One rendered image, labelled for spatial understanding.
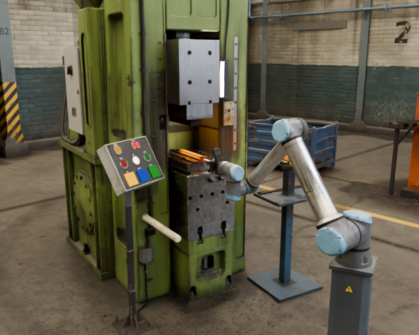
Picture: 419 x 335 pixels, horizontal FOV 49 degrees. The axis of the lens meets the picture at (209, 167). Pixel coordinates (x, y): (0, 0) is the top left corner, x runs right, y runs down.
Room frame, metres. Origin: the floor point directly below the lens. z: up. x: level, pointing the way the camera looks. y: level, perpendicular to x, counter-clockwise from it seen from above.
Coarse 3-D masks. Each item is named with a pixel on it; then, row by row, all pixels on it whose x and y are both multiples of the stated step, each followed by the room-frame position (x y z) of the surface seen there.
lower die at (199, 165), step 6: (174, 150) 3.23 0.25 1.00; (180, 156) 3.07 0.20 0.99; (186, 156) 3.07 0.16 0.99; (192, 156) 3.03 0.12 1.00; (180, 162) 2.96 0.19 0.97; (186, 162) 2.93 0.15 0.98; (192, 162) 2.91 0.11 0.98; (198, 162) 2.93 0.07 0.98; (186, 168) 2.89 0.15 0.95; (192, 168) 2.90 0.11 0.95; (198, 168) 2.93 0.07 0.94; (204, 168) 2.95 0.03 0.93
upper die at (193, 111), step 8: (168, 104) 3.09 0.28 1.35; (192, 104) 2.91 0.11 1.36; (200, 104) 2.94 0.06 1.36; (208, 104) 2.97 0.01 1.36; (168, 112) 3.09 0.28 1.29; (176, 112) 2.99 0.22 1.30; (184, 112) 2.90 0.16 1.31; (192, 112) 2.91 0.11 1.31; (200, 112) 2.94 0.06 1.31; (208, 112) 2.97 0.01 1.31
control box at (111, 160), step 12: (108, 144) 2.43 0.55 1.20; (120, 144) 2.50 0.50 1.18; (132, 144) 2.57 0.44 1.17; (144, 144) 2.65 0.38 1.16; (108, 156) 2.40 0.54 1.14; (120, 156) 2.45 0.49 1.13; (132, 156) 2.52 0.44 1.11; (108, 168) 2.40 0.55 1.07; (120, 168) 2.40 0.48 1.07; (132, 168) 2.47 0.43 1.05; (120, 180) 2.36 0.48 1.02; (156, 180) 2.56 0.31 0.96; (120, 192) 2.36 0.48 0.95
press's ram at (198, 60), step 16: (176, 48) 2.88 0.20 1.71; (192, 48) 2.91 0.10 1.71; (208, 48) 2.97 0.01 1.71; (176, 64) 2.88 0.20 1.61; (192, 64) 2.91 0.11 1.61; (208, 64) 2.97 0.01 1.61; (176, 80) 2.88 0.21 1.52; (192, 80) 2.91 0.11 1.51; (208, 80) 2.98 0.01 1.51; (176, 96) 2.89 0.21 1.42; (192, 96) 2.91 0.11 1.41; (208, 96) 2.97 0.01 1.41
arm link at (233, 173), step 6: (228, 162) 2.72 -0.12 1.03; (222, 168) 2.69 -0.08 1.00; (228, 168) 2.64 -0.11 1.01; (234, 168) 2.61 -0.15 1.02; (240, 168) 2.63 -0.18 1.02; (222, 174) 2.70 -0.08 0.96; (228, 174) 2.63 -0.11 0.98; (234, 174) 2.60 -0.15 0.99; (240, 174) 2.62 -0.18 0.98; (228, 180) 2.63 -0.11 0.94; (234, 180) 2.62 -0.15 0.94; (240, 180) 2.62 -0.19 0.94
